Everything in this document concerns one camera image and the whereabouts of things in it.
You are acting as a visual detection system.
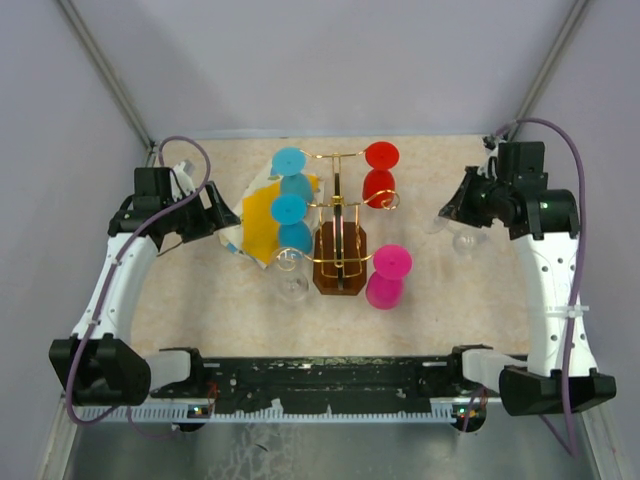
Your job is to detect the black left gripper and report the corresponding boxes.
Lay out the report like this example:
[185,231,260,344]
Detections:
[163,181,241,243]

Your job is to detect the clear wine glass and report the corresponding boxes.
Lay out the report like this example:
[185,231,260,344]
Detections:
[267,247,309,302]
[427,216,489,258]

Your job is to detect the red wine glass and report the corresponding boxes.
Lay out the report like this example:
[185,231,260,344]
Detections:
[362,141,400,209]

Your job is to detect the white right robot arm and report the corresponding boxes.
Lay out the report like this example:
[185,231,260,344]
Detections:
[438,141,617,416]

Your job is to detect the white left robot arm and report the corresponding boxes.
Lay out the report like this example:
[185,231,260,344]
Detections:
[49,160,240,407]

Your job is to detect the blue front wine glass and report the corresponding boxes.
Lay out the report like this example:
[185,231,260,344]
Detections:
[270,194,313,254]

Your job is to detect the blue wine glass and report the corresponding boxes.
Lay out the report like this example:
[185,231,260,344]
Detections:
[270,194,313,254]
[272,147,314,203]

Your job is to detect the magenta wine glass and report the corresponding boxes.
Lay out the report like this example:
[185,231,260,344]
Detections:
[365,244,413,310]

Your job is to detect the blue rear wine glass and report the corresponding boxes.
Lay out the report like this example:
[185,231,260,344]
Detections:
[272,147,314,203]

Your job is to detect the yellow white patterned cloth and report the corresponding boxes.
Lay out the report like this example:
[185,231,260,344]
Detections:
[221,160,324,267]

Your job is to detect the gold wire wine glass rack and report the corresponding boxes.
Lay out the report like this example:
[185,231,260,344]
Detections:
[303,148,400,296]

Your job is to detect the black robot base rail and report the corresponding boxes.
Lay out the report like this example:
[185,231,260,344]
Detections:
[150,349,498,432]

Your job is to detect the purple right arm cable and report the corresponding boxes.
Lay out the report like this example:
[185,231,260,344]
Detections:
[459,117,587,457]

